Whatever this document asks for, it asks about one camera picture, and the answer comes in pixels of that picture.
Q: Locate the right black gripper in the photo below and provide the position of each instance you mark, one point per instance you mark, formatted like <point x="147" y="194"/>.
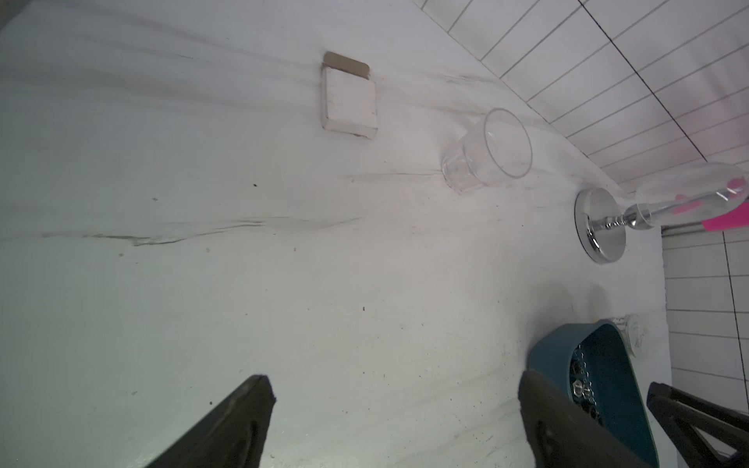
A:
<point x="705" y="434"/>

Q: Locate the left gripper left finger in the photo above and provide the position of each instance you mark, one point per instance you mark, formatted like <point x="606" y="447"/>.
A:
<point x="231" y="435"/>

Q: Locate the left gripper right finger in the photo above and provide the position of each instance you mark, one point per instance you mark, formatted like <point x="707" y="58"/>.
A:
<point x="561" y="435"/>

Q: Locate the silver nut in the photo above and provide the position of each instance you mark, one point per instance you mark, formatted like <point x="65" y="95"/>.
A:
<point x="581" y="390"/>

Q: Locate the teal storage box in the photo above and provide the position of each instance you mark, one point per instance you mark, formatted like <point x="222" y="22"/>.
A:
<point x="596" y="354"/>

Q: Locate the small white cardboard box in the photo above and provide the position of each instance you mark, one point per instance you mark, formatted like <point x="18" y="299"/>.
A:
<point x="348" y="102"/>

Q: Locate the silver glass rack stand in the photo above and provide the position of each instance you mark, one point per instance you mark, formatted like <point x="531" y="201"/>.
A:
<point x="602" y="225"/>

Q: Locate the pink wine glass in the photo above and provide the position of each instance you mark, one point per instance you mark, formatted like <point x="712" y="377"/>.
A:
<point x="728" y="216"/>

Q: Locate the clear wine glass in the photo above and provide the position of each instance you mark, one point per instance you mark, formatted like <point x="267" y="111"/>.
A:
<point x="688" y="196"/>

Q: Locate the clear plastic cup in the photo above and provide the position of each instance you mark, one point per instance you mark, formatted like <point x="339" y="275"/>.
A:
<point x="495" y="150"/>

